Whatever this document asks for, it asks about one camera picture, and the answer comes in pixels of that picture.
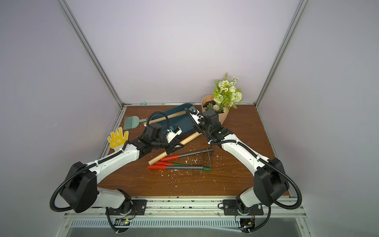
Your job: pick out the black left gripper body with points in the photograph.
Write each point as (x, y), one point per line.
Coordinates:
(162, 143)

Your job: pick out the grey hoe red grip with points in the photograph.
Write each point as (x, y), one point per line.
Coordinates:
(174, 157)

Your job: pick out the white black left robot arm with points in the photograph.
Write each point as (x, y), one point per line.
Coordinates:
(80, 192)

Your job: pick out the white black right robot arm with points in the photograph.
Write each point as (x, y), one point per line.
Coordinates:
(270, 178)

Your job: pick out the teal plastic storage box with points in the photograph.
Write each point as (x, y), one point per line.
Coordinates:
(183, 122)

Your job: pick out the tan flower pot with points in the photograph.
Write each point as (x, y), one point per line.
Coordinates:
(209, 98)

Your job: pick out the mint green hand brush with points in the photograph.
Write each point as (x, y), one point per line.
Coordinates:
(132, 122)

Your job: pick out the green artificial flowers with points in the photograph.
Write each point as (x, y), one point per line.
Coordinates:
(225, 95)

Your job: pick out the yellow white work glove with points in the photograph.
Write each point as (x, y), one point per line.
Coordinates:
(117, 138)

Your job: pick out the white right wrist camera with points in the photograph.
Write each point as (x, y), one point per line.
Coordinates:
(196, 115)

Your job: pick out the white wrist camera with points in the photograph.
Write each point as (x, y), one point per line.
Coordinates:
(196, 115)
(172, 133)

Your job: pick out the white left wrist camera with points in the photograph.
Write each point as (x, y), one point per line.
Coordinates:
(172, 133)

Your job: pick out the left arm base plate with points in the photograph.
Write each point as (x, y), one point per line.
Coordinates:
(129, 207)

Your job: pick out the aluminium front rail frame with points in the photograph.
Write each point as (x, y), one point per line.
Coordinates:
(213, 212)

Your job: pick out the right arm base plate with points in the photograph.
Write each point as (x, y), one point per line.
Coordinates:
(233, 207)

